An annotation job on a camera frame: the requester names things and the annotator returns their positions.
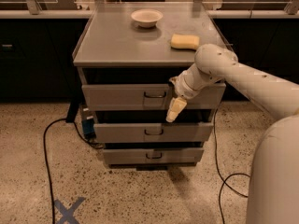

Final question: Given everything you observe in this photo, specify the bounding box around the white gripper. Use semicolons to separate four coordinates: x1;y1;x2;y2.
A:
166;63;206;122

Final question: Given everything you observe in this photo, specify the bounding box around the grey top drawer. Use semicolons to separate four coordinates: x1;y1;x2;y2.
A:
82;83;226;111

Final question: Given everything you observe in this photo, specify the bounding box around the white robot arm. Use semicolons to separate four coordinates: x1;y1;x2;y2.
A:
166;44;299;224

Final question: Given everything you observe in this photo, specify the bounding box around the grey drawer cabinet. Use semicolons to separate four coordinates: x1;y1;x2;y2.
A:
74;3;224;168

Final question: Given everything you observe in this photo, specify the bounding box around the grey middle drawer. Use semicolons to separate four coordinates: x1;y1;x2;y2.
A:
94;122;213;143

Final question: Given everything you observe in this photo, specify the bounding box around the yellow sponge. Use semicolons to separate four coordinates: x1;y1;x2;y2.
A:
170;34;200;50

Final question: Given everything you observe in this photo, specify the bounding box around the blue power box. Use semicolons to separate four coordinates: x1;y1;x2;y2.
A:
80;106;95;139

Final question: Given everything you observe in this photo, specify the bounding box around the white ceramic bowl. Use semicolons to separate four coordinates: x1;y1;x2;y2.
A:
131;9;164;28

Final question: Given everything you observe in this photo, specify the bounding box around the dark lab counter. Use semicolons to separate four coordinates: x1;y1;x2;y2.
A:
0;18;299;103

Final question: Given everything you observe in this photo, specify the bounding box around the blue tape cross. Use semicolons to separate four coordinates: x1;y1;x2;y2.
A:
54;197;85;224

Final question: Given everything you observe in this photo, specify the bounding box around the black cable right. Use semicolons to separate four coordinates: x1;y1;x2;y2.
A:
212;107;251;224

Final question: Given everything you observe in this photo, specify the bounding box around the black cable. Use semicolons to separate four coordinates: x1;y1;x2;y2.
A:
42;118;104;224
212;107;251;224

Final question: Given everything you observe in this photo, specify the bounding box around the black cable left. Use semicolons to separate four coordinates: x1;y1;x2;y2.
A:
42;118;104;224

